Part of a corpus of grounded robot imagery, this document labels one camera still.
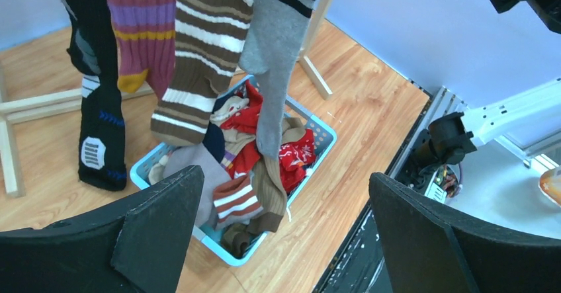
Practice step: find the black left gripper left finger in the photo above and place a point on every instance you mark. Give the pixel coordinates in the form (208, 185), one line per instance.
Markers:
(135, 244)

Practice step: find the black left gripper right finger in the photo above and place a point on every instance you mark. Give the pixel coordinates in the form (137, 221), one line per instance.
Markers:
(431, 247)

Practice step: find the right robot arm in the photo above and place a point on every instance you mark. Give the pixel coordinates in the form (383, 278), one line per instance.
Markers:
(457, 134)

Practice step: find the pile of socks in basket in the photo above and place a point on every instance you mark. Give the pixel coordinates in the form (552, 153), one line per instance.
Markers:
(258, 168)

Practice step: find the blue plastic basket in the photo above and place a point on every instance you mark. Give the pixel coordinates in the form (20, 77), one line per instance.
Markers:
(315, 133)

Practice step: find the black blue white sock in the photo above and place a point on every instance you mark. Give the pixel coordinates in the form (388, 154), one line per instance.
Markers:
(93, 52)

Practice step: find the purple yellow striped sock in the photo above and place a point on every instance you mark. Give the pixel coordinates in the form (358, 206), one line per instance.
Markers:
(145, 34)

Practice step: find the brown white striped sock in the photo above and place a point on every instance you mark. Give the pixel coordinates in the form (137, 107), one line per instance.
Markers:
(209, 39)

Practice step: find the grey black striped sock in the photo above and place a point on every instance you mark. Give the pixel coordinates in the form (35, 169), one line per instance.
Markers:
(276, 35)

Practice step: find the wooden rack frame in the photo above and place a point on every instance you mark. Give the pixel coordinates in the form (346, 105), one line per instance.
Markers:
(33, 108)

